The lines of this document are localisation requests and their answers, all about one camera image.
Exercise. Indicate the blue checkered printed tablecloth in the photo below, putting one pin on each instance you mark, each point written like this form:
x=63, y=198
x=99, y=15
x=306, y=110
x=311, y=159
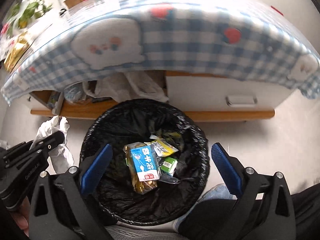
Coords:
x=187, y=42

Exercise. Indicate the person's left hand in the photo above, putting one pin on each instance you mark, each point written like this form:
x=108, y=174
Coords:
x=21, y=217

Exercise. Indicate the light blue slipper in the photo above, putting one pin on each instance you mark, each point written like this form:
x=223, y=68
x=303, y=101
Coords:
x=207, y=195

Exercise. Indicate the plain cardboard box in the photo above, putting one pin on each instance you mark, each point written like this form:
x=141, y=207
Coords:
x=71, y=2

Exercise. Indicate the grey knitted fabric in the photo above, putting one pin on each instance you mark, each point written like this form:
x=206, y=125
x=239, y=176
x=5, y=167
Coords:
x=140, y=233

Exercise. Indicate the clear plastic bag red print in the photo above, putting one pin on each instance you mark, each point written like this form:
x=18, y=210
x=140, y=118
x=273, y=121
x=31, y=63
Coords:
x=6, y=36

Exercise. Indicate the white plastic bag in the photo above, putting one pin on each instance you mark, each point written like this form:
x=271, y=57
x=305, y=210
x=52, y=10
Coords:
x=120, y=86
x=62, y=155

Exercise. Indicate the crumpled clear plastic wrapper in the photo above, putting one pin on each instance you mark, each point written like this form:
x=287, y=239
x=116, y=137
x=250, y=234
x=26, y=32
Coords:
x=170, y=135

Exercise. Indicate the clear plastic bottle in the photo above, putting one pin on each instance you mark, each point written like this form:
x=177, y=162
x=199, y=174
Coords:
x=170, y=180

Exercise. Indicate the leafy green potted plant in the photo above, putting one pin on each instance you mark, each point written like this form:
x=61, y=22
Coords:
x=30, y=7

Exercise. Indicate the blue white milk carton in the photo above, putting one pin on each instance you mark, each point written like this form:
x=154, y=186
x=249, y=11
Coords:
x=145, y=162

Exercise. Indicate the gold foil bag white label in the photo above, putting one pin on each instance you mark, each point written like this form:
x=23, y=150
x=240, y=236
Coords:
x=143, y=186

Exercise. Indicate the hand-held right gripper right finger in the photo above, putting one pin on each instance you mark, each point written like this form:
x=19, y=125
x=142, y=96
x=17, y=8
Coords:
x=226, y=170

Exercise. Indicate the trash bin with black bag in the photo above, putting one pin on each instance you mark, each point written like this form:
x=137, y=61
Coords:
x=140, y=210

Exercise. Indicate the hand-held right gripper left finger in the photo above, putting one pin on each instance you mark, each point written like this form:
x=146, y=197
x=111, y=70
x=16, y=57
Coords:
x=96, y=171

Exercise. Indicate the small green carton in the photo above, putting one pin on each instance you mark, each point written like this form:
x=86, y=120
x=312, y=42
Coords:
x=169, y=166

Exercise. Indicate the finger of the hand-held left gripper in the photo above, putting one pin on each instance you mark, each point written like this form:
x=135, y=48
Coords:
x=50, y=142

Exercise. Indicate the yellow snack wrapper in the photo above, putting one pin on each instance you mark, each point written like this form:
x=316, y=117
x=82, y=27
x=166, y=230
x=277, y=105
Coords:
x=163, y=147

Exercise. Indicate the white wooden coffee table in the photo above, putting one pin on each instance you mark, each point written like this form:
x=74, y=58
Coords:
x=200, y=92

